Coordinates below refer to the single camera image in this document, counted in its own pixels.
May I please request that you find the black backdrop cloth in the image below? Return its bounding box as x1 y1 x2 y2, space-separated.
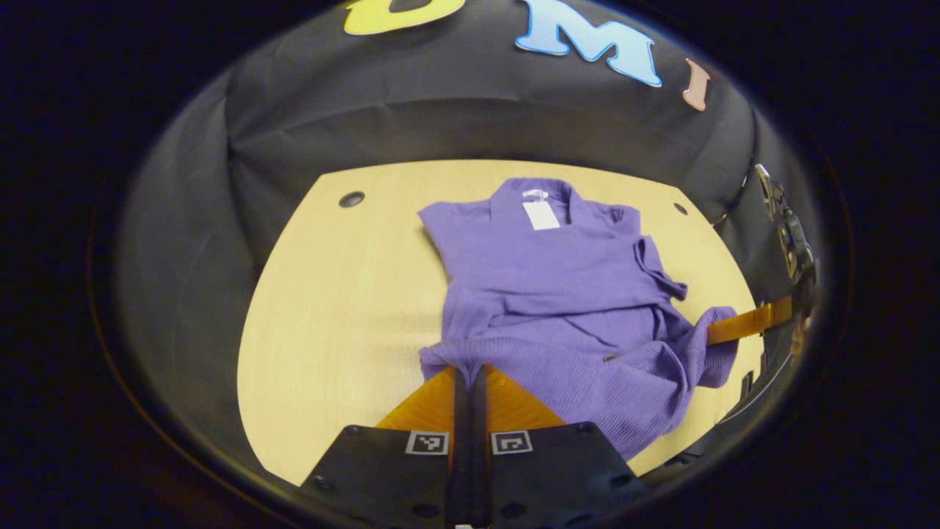
117 0 823 471

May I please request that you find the purple shirt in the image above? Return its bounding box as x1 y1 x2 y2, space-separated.
417 176 739 462

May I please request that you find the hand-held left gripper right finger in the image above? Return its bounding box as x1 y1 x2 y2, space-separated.
470 364 648 529

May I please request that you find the white paper garment tag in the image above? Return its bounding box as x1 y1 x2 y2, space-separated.
521 190 560 231

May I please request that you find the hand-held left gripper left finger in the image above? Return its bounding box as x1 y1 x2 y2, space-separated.
300 365 471 529

